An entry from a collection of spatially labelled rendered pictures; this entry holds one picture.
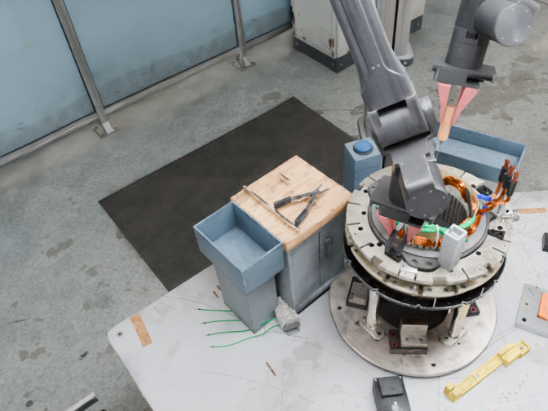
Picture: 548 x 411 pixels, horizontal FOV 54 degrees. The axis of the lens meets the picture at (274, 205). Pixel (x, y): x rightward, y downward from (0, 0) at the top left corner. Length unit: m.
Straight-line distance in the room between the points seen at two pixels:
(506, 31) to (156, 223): 2.08
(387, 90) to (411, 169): 0.11
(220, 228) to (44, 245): 1.69
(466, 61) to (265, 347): 0.76
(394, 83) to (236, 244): 0.62
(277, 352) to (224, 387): 0.14
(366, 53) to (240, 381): 0.81
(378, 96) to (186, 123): 2.55
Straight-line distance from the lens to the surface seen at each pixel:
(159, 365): 1.31
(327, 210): 1.14
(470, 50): 0.90
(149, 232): 2.62
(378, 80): 0.71
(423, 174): 0.72
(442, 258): 1.01
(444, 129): 0.95
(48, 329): 2.48
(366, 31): 0.69
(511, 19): 0.83
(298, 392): 1.23
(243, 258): 1.17
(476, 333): 1.32
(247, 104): 3.28
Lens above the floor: 1.90
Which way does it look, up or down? 46 degrees down
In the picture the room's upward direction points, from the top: 6 degrees counter-clockwise
